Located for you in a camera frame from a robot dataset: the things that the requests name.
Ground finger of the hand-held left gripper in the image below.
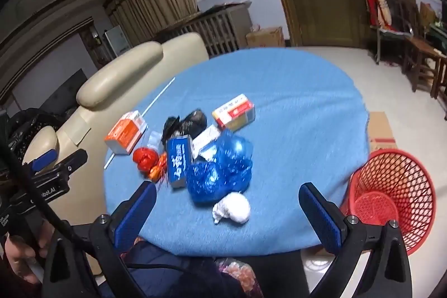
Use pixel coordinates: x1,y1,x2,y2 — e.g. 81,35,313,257
33,149,89,187
30,149,59,173

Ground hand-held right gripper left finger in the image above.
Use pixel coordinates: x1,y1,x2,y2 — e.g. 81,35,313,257
44,181,158,298

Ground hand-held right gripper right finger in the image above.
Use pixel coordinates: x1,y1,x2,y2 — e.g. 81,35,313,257
298,182,413,298

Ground orange white box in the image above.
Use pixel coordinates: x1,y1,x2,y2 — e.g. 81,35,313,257
104,111,147,155

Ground blue foil snack packet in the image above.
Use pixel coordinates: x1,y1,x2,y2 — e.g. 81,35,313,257
166,135,195,189

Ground red mesh wastebasket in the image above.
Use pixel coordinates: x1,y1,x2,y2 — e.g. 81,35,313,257
340,149,437,257

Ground blue plastic bag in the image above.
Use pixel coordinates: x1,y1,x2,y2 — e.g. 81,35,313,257
185,130,254,204

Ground white plastic bundle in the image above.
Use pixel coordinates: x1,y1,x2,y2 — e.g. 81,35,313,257
212,192,251,225

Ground silver blue foil packet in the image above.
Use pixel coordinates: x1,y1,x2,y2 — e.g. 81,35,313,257
193,125,223,159

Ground black plastic bag bundle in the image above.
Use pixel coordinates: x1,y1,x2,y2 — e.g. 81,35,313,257
180,109,208,139

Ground red yellow white box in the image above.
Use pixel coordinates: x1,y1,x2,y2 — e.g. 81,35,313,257
212,94,256,131

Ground person's left hand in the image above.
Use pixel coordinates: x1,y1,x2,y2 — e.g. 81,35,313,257
3,221,56,286

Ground black shiny bag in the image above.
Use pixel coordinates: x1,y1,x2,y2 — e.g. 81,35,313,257
7,109,61,159

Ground orange wrapper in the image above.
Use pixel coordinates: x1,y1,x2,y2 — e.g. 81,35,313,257
148,151,169,182

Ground red plastic bundle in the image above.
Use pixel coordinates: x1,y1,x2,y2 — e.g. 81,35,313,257
133,147,159,175

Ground small clear plastic bag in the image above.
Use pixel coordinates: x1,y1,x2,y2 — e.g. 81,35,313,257
147,130,165,150

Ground beige leather sofa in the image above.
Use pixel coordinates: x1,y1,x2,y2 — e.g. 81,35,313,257
21,32,210,285

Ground loose black plastic bag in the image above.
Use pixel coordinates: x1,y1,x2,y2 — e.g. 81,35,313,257
161,116,186,146

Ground cardboard box with red stripes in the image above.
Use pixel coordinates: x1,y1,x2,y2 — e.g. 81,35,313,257
367,111,399,150

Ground thin white stick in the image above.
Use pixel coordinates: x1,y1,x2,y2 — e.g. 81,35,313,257
105,77,176,168

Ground blue towel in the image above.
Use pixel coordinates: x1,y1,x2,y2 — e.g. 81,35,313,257
104,47,371,257

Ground white appliance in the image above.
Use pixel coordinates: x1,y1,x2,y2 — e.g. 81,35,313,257
104,25,131,58

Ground small brown cardboard box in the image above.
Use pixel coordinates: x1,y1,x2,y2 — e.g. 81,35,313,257
245,26,285,48

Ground dark wooden stool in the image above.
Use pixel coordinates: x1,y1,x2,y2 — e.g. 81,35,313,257
401,36,447,99

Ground wooden crib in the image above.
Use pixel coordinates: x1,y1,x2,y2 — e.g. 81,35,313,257
157,1,254,58

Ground red striped cloth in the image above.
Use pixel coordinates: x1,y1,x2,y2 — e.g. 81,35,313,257
365,0,391,30

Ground black cable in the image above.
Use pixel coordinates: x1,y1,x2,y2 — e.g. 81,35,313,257
0,134,100,251

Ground metal frame chair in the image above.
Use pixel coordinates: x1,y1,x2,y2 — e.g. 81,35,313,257
363,0,416,65

